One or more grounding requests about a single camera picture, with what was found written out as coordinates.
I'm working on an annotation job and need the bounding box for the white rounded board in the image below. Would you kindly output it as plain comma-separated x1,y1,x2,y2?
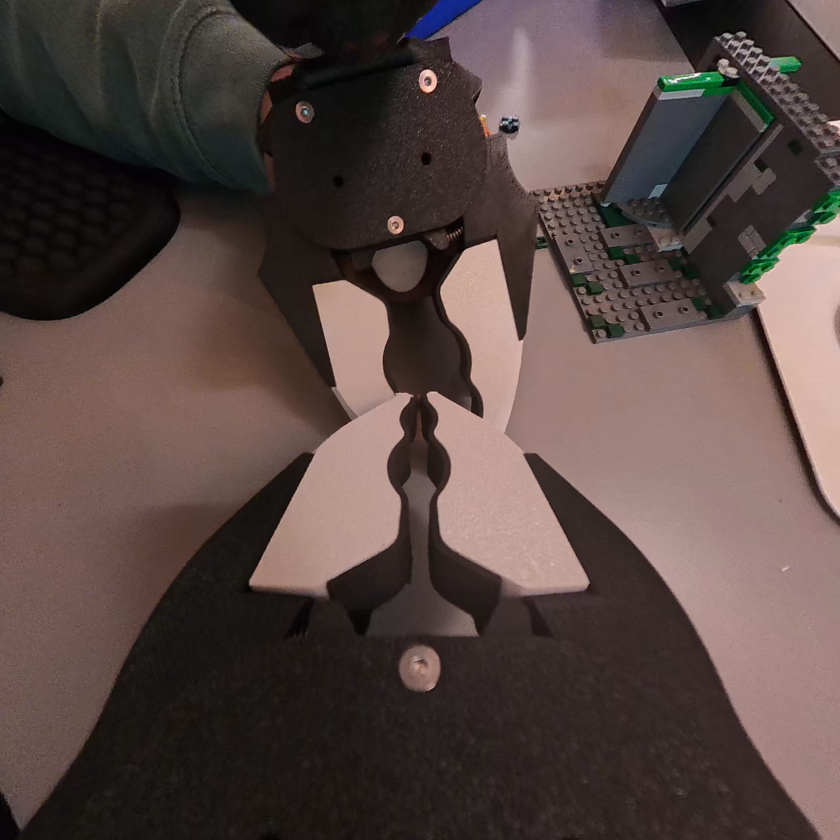
755,217,840,519

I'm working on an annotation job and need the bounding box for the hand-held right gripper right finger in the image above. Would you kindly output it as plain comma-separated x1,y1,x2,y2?
419,392,592,636

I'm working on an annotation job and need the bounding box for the person's left forearm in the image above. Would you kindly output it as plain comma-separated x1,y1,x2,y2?
0,0,293,194

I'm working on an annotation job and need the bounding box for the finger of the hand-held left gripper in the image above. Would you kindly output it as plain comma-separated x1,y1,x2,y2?
435,236,526,434
312,277,396,421

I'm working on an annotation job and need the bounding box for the grey brick building model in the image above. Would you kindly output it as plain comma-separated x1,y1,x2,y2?
532,31,840,345

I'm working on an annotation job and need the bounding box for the blue plastic bin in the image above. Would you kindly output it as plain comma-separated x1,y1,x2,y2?
403,0,473,40

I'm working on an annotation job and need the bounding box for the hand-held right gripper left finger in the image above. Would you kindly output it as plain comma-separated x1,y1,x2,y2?
248,392,417,636

